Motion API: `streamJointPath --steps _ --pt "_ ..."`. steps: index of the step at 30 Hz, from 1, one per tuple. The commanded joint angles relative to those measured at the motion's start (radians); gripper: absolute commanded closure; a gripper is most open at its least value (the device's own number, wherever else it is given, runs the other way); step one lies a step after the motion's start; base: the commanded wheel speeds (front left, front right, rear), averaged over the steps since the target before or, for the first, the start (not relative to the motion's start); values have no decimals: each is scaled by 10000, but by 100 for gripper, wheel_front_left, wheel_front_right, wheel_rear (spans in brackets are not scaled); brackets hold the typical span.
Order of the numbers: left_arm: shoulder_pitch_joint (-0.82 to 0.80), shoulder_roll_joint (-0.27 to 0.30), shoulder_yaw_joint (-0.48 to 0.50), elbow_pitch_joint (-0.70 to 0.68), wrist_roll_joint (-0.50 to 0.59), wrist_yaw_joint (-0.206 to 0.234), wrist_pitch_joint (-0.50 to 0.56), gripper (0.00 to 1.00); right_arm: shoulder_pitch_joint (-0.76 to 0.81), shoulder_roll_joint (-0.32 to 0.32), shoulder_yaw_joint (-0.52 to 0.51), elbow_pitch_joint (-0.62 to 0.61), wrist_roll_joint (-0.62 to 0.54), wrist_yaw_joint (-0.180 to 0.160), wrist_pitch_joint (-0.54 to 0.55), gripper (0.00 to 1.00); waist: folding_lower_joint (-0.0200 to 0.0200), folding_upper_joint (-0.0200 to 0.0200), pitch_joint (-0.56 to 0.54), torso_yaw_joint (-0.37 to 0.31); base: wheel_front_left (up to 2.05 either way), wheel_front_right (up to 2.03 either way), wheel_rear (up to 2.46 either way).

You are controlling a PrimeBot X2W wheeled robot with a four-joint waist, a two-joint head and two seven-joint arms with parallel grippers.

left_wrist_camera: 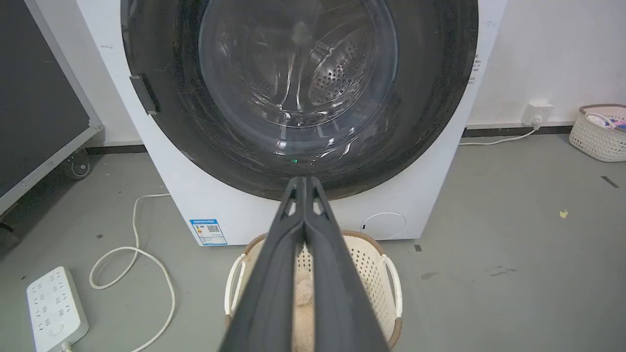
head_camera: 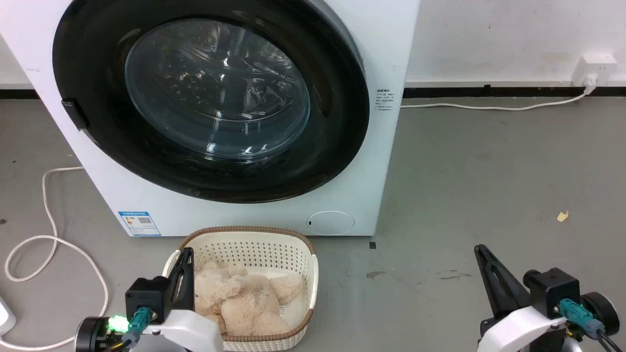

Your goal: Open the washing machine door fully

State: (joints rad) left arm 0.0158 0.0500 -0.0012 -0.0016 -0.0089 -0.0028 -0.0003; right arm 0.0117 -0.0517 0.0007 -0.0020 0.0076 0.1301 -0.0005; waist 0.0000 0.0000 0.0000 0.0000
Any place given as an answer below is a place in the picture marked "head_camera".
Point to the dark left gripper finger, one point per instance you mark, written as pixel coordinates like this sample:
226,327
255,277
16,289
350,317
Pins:
176,288
189,283

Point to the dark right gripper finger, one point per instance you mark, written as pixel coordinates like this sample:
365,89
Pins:
513,288
494,288

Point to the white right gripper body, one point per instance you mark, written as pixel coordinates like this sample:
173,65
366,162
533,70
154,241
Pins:
523,330

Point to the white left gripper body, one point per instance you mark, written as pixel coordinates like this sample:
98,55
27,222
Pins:
190,332

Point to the round black glass washer door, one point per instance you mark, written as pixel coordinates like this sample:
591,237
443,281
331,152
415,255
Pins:
102,146

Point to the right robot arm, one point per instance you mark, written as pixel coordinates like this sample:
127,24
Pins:
601,310

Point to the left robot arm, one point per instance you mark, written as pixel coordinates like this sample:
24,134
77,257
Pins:
90,335

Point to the white front-load washing machine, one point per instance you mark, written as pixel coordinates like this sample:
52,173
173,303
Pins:
386,44

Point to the beige plush toy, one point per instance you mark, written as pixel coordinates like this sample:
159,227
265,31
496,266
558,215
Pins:
244,298

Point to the blue energy label sticker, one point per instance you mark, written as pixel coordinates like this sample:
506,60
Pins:
139,223

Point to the white basket with brown rim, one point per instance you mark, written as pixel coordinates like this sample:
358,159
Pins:
254,244

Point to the small yellowish paper scrap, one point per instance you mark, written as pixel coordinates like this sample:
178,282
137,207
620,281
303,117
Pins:
563,216

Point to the oval white filter cover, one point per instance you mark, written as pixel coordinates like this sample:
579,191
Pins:
330,223

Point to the white power strip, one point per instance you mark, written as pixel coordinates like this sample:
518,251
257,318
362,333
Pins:
6,318

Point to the small white text sticker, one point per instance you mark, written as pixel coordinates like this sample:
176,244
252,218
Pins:
385,100

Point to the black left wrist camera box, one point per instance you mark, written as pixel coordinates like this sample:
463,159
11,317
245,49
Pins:
146,298

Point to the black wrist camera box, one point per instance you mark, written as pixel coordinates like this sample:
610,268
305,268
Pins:
555,288
146,298

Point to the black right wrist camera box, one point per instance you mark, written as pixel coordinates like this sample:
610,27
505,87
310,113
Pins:
555,288

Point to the white wall socket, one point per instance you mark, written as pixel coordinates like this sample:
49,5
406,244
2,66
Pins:
599,63

